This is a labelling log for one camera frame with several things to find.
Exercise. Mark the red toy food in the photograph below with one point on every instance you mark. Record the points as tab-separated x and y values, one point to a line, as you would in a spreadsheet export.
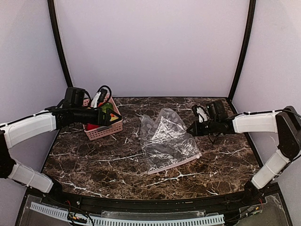
91	126

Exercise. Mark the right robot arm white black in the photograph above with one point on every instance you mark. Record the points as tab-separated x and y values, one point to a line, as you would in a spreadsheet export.
286	123

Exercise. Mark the green toy vegetable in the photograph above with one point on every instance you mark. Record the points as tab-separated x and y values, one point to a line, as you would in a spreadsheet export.
107	106

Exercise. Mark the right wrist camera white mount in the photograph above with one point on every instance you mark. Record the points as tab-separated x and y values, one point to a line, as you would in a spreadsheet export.
201	113

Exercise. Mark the black frame post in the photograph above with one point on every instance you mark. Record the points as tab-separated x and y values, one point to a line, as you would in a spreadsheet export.
244	47
58	42

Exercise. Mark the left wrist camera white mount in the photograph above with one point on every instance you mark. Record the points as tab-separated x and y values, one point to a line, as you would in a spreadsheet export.
101	97

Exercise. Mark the white slotted cable duct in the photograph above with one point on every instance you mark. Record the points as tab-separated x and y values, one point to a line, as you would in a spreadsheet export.
113	218

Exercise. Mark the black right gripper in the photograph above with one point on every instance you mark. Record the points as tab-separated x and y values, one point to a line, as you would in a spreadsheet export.
202	127

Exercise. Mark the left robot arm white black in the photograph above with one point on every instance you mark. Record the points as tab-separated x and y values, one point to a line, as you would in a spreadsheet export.
70	110

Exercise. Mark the clear zip top bag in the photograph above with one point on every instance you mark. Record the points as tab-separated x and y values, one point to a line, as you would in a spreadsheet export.
165	142

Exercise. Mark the black front rail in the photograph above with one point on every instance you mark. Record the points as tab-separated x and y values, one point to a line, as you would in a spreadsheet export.
222	203

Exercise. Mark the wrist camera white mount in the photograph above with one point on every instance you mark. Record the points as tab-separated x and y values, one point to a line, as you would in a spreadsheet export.
101	97
201	113

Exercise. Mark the pink plastic basket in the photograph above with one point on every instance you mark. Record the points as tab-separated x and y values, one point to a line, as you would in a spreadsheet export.
102	131

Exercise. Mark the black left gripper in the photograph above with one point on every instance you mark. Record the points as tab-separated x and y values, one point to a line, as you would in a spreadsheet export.
103	117

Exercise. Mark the left black frame post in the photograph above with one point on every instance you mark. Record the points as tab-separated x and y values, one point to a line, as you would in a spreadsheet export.
58	42

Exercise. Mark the right black frame post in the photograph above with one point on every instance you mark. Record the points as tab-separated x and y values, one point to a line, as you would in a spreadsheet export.
244	47

